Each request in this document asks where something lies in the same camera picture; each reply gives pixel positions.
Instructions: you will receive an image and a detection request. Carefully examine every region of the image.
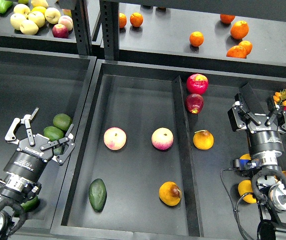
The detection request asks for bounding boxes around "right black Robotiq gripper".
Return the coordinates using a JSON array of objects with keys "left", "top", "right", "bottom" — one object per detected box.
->
[{"left": 227, "top": 93, "right": 286, "bottom": 158}]

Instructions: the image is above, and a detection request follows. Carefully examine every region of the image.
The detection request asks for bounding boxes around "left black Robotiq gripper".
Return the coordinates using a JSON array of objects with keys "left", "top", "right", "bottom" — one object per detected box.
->
[{"left": 4, "top": 107, "right": 76, "bottom": 183}]

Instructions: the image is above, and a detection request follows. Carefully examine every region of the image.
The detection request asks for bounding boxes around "dark green avocado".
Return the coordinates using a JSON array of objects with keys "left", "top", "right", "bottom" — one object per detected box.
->
[{"left": 88, "top": 178, "right": 107, "bottom": 213}]

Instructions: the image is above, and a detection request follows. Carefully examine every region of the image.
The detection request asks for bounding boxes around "yellow pear with brown end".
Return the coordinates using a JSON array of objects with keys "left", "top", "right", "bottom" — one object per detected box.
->
[{"left": 158, "top": 181, "right": 182, "bottom": 207}]

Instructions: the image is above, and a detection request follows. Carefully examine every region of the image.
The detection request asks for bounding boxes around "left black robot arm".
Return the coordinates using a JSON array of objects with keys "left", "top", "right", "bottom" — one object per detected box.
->
[{"left": 0, "top": 108, "right": 75, "bottom": 240}]

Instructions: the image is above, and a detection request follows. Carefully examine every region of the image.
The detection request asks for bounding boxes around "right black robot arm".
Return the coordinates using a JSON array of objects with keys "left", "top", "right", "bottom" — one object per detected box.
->
[{"left": 228, "top": 92, "right": 286, "bottom": 240}]

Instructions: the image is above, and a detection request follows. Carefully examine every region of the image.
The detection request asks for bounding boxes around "green avocado under arm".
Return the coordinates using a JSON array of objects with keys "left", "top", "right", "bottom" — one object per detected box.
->
[{"left": 21, "top": 196, "right": 40, "bottom": 213}]

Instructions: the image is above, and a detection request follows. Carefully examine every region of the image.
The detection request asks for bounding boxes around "green avocado middle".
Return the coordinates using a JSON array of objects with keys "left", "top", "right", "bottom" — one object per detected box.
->
[{"left": 43, "top": 126, "right": 64, "bottom": 142}]

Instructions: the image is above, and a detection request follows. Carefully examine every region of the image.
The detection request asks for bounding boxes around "green avocado lower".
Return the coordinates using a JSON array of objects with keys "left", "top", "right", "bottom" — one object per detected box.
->
[{"left": 53, "top": 146, "right": 64, "bottom": 156}]

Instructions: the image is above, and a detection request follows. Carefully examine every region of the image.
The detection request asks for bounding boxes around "green avocado top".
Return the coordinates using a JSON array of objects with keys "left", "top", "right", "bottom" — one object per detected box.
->
[{"left": 52, "top": 113, "right": 73, "bottom": 132}]

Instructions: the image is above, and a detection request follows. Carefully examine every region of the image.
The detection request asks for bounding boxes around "yellow pear right back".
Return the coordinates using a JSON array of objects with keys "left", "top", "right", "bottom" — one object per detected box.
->
[{"left": 239, "top": 153, "right": 251, "bottom": 160}]

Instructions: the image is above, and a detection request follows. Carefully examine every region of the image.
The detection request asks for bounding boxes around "yellow pear with stem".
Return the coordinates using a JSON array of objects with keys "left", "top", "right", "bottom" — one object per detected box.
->
[{"left": 193, "top": 129, "right": 214, "bottom": 150}]

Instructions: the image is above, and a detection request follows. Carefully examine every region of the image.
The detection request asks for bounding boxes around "yellow pear right front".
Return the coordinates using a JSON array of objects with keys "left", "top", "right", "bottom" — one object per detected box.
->
[{"left": 237, "top": 179, "right": 257, "bottom": 204}]

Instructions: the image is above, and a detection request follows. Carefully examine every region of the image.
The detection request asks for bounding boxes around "dark red apple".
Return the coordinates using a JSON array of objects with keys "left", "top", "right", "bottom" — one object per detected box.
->
[{"left": 185, "top": 93, "right": 204, "bottom": 114}]

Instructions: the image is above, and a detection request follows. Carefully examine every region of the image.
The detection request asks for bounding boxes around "orange front right shelf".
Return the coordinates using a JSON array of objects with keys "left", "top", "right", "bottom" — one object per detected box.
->
[{"left": 226, "top": 45, "right": 247, "bottom": 59}]

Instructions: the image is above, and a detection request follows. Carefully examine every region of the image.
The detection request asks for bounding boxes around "black left tray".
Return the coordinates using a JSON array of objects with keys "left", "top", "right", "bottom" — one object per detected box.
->
[{"left": 0, "top": 47, "right": 97, "bottom": 235}]

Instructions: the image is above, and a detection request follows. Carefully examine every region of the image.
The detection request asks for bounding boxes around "black tray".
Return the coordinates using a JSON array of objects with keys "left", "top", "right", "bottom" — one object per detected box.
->
[
  {"left": 0, "top": 47, "right": 97, "bottom": 235},
  {"left": 54, "top": 60, "right": 286, "bottom": 240}
]

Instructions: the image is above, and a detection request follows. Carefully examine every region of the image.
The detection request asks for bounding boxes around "bright red apple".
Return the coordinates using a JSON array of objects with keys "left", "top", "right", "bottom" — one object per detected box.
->
[{"left": 186, "top": 73, "right": 209, "bottom": 95}]

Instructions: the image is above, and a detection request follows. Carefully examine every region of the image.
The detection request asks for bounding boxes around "pink yellow apple left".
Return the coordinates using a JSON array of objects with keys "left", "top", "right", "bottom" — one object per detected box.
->
[{"left": 103, "top": 127, "right": 127, "bottom": 151}]

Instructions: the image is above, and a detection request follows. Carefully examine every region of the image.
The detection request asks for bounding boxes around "pink yellow apple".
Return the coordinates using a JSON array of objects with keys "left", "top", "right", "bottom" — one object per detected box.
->
[
  {"left": 151, "top": 127, "right": 174, "bottom": 151},
  {"left": 103, "top": 127, "right": 127, "bottom": 151}
]

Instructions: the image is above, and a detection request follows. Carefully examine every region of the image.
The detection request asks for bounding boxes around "large orange shelf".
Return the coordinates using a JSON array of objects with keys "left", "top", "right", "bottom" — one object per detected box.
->
[{"left": 230, "top": 20, "right": 250, "bottom": 40}]

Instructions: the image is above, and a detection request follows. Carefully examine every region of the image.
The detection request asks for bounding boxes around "pink yellow apple right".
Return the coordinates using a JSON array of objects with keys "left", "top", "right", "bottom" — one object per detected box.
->
[{"left": 151, "top": 127, "right": 174, "bottom": 151}]

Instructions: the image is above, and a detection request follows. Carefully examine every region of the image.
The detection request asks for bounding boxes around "orange middle shelf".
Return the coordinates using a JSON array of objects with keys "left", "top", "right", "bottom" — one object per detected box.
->
[{"left": 189, "top": 31, "right": 204, "bottom": 47}]

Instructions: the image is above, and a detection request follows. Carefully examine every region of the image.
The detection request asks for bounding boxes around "orange top shelf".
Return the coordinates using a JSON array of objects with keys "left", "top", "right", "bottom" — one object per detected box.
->
[{"left": 220, "top": 14, "right": 236, "bottom": 25}]

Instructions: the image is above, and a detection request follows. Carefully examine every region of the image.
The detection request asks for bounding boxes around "black centre tray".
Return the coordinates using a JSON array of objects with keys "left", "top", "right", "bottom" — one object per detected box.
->
[{"left": 54, "top": 60, "right": 286, "bottom": 240}]

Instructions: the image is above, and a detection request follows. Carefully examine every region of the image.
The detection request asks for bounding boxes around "red apple on shelf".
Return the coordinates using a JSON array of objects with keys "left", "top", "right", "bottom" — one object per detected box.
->
[{"left": 52, "top": 23, "right": 69, "bottom": 39}]

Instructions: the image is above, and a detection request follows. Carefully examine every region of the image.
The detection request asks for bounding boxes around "pale peach on shelf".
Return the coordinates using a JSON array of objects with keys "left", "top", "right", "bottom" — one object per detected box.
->
[{"left": 58, "top": 15, "right": 74, "bottom": 32}]

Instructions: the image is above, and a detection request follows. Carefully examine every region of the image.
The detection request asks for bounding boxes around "green bell pepper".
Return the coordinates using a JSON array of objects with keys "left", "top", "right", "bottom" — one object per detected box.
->
[{"left": 0, "top": 0, "right": 13, "bottom": 14}]

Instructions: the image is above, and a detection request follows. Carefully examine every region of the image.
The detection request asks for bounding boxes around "black shelf post left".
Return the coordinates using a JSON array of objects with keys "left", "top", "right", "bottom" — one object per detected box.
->
[{"left": 71, "top": 0, "right": 92, "bottom": 56}]

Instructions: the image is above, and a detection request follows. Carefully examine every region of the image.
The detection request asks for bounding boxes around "black shelf post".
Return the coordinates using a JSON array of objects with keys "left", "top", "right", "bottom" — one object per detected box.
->
[
  {"left": 99, "top": 0, "right": 120, "bottom": 61},
  {"left": 71, "top": 0, "right": 92, "bottom": 56}
]

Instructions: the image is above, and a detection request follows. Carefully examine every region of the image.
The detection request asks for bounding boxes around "black shelf post right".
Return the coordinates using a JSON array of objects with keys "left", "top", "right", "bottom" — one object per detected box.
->
[{"left": 99, "top": 0, "right": 120, "bottom": 61}]

